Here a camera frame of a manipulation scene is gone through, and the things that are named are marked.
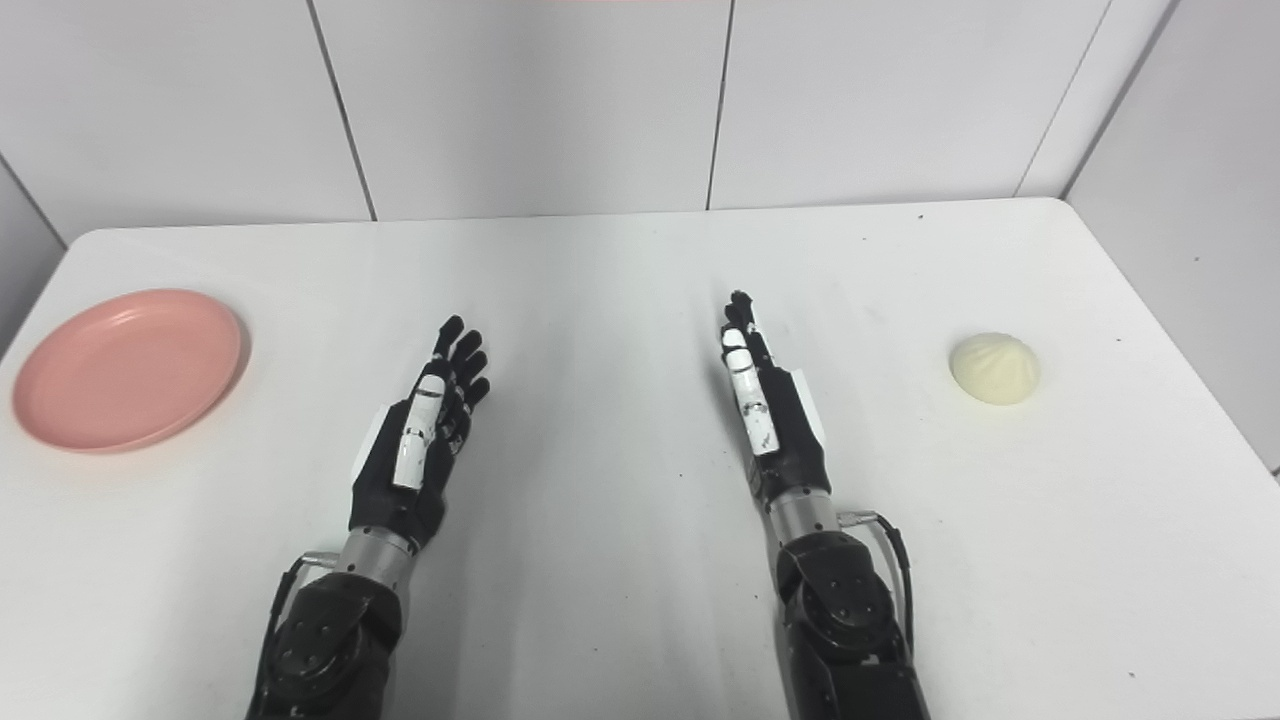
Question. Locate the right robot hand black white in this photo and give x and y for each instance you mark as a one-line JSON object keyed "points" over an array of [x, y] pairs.
{"points": [[780, 430]]}

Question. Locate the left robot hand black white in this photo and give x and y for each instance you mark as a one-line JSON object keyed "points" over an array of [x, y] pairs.
{"points": [[425, 450]]}

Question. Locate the white steamed bun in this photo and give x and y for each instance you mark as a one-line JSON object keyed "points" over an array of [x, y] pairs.
{"points": [[995, 368]]}

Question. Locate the pink round plate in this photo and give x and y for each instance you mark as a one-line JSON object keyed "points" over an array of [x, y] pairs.
{"points": [[128, 370]]}

